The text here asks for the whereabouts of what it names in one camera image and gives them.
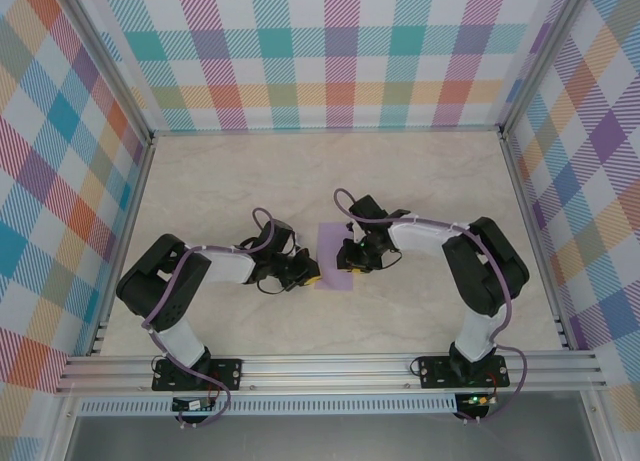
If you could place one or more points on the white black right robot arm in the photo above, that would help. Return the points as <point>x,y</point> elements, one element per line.
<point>420,238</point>

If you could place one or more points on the aluminium table edge rail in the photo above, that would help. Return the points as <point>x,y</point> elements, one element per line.
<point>125,241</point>
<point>536,241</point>

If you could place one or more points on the long aluminium mounting rail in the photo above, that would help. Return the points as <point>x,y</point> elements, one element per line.
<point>325,373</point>

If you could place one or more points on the thin aluminium wall rail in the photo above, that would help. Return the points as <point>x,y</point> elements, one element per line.
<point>325,130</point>

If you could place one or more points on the small dark circuit board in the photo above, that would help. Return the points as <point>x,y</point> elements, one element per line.
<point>192,406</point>

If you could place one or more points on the grey metal panel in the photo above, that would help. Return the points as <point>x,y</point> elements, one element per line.
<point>325,441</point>

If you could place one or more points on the purple paper sheet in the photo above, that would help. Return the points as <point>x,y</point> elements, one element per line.
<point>332,241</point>

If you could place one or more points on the circuit board with green light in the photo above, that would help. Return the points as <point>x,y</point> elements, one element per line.
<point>477,400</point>

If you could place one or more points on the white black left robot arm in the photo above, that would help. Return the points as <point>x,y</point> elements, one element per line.
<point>225,268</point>

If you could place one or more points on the aluminium frame post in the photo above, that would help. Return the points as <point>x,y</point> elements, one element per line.
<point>105,66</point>
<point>543,56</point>

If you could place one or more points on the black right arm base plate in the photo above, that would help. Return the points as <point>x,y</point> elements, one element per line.
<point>430,376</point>

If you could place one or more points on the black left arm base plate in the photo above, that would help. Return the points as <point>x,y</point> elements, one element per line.
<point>227,373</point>

